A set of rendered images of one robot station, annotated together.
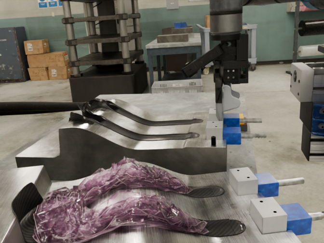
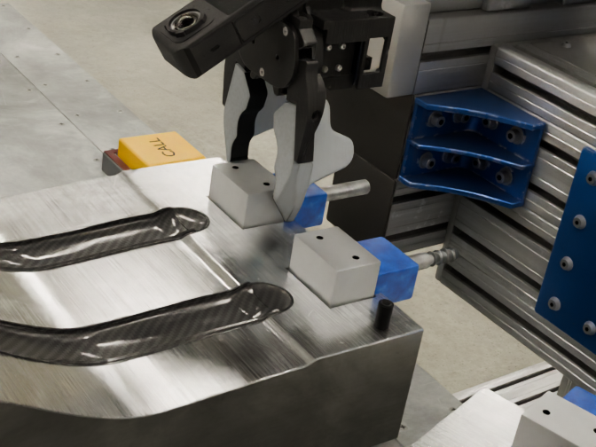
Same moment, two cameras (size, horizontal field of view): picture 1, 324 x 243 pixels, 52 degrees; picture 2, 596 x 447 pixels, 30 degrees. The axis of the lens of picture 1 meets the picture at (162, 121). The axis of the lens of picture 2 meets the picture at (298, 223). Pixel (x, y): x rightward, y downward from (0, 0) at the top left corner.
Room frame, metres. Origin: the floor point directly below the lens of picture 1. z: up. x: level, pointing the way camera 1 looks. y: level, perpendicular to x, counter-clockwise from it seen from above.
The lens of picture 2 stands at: (0.33, 0.40, 1.27)
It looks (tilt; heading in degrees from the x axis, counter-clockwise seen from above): 28 degrees down; 309
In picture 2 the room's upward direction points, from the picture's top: 10 degrees clockwise
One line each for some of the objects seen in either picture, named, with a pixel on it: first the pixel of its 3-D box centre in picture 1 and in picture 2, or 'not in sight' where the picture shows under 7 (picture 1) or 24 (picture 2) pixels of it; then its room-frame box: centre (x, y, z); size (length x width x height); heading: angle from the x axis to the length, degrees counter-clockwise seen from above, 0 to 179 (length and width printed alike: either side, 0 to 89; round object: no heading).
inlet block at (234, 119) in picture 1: (235, 120); (298, 199); (0.81, -0.19, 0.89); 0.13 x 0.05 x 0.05; 78
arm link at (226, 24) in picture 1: (225, 24); not in sight; (0.82, -0.17, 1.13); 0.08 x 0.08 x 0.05
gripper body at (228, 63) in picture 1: (229, 59); (317, 1); (0.81, -0.17, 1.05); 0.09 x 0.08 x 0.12; 78
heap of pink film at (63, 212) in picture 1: (117, 195); not in sight; (0.46, 0.08, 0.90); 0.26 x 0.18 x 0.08; 95
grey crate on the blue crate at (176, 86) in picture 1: (177, 89); not in sight; (3.98, -0.22, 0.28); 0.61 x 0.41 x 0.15; 83
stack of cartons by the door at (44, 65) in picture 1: (48, 59); not in sight; (7.19, 2.30, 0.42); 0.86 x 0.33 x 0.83; 83
